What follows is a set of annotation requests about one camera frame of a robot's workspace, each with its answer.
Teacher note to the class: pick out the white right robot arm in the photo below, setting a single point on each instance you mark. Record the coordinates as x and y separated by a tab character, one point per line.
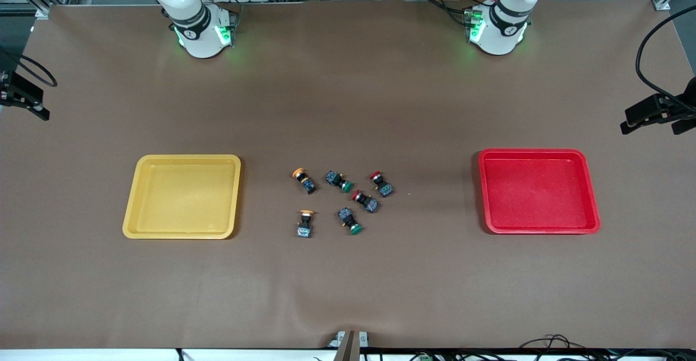
201	40

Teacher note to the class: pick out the grey camera mount clamp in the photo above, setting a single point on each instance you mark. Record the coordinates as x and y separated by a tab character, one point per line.
348	347

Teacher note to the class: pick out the green push button switch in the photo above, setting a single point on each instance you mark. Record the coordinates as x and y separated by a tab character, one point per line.
334	178
346	217

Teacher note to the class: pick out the yellow plastic tray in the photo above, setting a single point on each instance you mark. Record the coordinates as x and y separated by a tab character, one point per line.
182	198

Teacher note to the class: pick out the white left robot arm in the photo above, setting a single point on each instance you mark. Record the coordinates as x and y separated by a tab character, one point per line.
497	40

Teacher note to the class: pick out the brown table mat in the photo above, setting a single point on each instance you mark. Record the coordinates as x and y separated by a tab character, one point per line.
348	105

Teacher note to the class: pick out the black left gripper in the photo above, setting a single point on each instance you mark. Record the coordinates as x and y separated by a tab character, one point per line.
675	105

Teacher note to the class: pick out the red plastic tray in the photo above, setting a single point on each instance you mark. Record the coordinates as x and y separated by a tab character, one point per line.
538	192

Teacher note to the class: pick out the red push button switch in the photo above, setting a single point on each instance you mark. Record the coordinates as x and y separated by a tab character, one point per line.
367	202
382	185

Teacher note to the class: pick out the small grey connector box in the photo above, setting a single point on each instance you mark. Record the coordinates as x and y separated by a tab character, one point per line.
472	17

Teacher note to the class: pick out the yellow push button switch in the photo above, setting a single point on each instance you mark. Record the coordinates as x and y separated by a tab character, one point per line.
305	225
307	183

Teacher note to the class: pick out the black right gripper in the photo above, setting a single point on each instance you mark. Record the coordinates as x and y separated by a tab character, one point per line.
12	90

